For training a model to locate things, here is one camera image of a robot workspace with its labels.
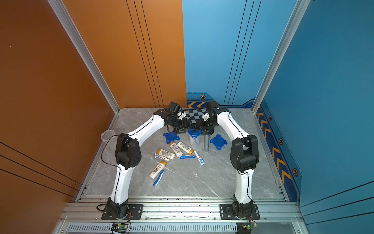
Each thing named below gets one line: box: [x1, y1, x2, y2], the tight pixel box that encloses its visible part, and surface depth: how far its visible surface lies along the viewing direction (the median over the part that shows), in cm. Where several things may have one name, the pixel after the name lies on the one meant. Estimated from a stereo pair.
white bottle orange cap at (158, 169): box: [149, 160, 168, 180], surface depth 88 cm
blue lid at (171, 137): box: [162, 130, 180, 145], surface depth 104 cm
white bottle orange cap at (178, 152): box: [169, 141, 184, 158], surface depth 96 cm
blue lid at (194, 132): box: [187, 127, 203, 139], surface depth 91 cm
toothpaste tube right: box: [193, 150, 206, 166], surface depth 93 cm
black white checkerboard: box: [183, 108, 207, 124], surface depth 115 cm
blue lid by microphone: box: [209, 134, 228, 151], surface depth 102 cm
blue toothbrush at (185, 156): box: [179, 155, 197, 160], surface depth 94 cm
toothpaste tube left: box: [154, 153, 169, 161], surface depth 93 cm
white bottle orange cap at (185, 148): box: [177, 141, 195, 156], surface depth 97 cm
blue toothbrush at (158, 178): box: [153, 169, 165, 187], surface depth 85 cm
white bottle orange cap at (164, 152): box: [156, 148, 176, 160], surface depth 94 cm
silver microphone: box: [204, 134, 210, 151], surface depth 101 cm
